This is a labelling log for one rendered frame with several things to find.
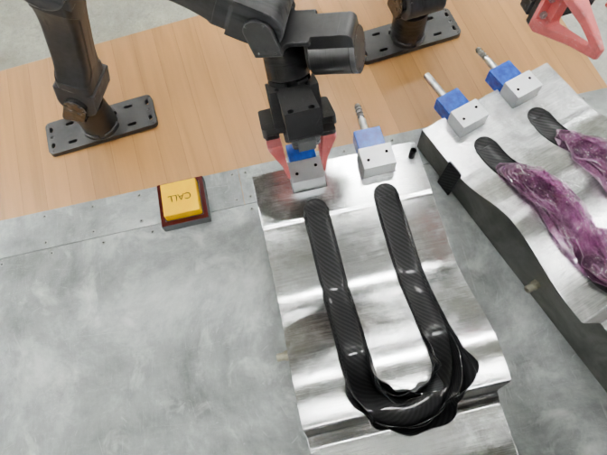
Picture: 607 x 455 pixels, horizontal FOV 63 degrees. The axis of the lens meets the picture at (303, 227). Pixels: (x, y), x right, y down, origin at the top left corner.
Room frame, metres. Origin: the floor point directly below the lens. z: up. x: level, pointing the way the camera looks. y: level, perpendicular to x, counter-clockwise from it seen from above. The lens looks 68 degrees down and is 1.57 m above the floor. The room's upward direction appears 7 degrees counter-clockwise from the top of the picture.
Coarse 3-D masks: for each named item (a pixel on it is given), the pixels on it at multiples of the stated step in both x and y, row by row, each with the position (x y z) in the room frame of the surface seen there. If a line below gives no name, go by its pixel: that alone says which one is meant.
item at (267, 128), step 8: (296, 80) 0.41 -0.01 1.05; (304, 80) 0.41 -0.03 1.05; (328, 104) 0.41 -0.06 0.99; (264, 112) 0.42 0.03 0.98; (328, 112) 0.39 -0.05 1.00; (264, 120) 0.40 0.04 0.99; (272, 120) 0.39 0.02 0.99; (328, 120) 0.38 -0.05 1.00; (336, 120) 0.38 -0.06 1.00; (264, 128) 0.37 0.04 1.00; (272, 128) 0.37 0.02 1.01; (280, 128) 0.37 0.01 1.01; (264, 136) 0.37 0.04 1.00
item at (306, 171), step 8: (288, 144) 0.41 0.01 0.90; (288, 152) 0.39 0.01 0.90; (296, 152) 0.39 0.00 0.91; (304, 152) 0.39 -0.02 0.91; (312, 152) 0.39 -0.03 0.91; (288, 160) 0.38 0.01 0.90; (296, 160) 0.38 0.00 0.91; (304, 160) 0.37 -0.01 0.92; (312, 160) 0.37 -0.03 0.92; (320, 160) 0.36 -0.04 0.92; (296, 168) 0.35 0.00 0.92; (304, 168) 0.35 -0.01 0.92; (312, 168) 0.35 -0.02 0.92; (320, 168) 0.35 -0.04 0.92; (296, 176) 0.34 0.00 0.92; (304, 176) 0.34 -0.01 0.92; (312, 176) 0.34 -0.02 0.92; (320, 176) 0.34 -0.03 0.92; (296, 184) 0.33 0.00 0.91; (304, 184) 0.33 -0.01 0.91; (312, 184) 0.33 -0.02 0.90; (320, 184) 0.33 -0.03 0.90; (296, 192) 0.33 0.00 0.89
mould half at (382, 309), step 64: (256, 192) 0.34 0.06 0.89; (320, 192) 0.32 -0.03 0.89; (384, 256) 0.21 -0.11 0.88; (448, 256) 0.20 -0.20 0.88; (320, 320) 0.13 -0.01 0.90; (384, 320) 0.12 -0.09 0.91; (448, 320) 0.11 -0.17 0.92; (320, 384) 0.05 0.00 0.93; (320, 448) -0.03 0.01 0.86; (384, 448) -0.04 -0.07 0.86; (448, 448) -0.05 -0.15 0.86; (512, 448) -0.06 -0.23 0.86
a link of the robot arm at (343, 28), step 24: (264, 24) 0.41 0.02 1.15; (288, 24) 0.45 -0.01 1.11; (312, 24) 0.43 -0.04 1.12; (336, 24) 0.42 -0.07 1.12; (360, 24) 0.44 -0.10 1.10; (264, 48) 0.41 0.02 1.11; (312, 48) 0.42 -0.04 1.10; (336, 48) 0.41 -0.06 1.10; (360, 48) 0.42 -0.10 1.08; (336, 72) 0.40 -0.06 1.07; (360, 72) 0.40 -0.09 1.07
